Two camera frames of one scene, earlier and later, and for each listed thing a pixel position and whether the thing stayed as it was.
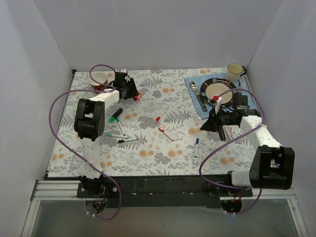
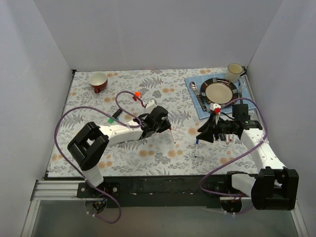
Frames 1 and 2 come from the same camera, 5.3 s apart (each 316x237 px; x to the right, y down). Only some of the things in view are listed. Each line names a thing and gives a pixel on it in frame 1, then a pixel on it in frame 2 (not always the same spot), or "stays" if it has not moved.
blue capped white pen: x=197 y=142 stays
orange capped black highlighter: x=221 y=133 stays
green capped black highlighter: x=111 y=119 stays
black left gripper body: x=130 y=87 → x=164 y=124
